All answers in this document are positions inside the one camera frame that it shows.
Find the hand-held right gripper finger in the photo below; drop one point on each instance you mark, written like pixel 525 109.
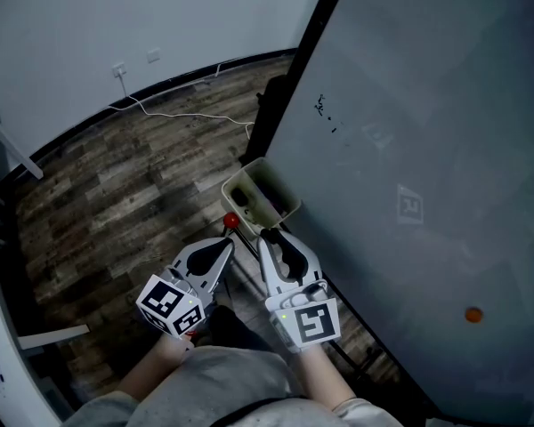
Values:
pixel 269 265
pixel 305 260

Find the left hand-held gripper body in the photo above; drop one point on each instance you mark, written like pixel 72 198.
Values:
pixel 169 305

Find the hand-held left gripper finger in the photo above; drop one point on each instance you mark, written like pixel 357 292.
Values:
pixel 218 274
pixel 189 256

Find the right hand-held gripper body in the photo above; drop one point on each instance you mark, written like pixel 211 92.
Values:
pixel 313 323

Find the person's left forearm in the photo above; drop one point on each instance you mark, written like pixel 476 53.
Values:
pixel 151 367

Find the person's right forearm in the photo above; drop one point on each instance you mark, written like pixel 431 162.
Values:
pixel 325 376

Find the person's left hand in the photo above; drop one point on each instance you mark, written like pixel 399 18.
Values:
pixel 188 344

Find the round red magnet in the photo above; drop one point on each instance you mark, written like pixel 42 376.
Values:
pixel 231 220

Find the person's dark leg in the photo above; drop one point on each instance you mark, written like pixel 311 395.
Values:
pixel 231 332

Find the beige pen tray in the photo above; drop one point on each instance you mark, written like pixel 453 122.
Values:
pixel 260 174

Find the person in white clothing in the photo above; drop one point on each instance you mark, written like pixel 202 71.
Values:
pixel 222 385

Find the round orange magnet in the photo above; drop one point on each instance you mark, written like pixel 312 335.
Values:
pixel 473 315

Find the black stand base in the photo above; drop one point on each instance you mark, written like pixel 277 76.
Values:
pixel 271 100

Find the white desk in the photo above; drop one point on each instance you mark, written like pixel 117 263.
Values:
pixel 0 372

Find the large white board panel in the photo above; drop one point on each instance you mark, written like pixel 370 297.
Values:
pixel 427 105

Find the white wall outlet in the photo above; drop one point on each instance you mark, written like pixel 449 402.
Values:
pixel 119 70

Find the white wall switch plate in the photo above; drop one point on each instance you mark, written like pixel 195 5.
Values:
pixel 154 54

